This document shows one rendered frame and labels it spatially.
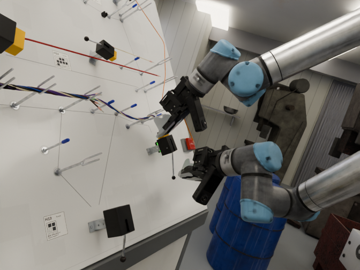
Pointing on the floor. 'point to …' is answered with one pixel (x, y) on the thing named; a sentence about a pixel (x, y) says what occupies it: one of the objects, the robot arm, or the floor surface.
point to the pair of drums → (240, 233)
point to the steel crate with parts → (333, 242)
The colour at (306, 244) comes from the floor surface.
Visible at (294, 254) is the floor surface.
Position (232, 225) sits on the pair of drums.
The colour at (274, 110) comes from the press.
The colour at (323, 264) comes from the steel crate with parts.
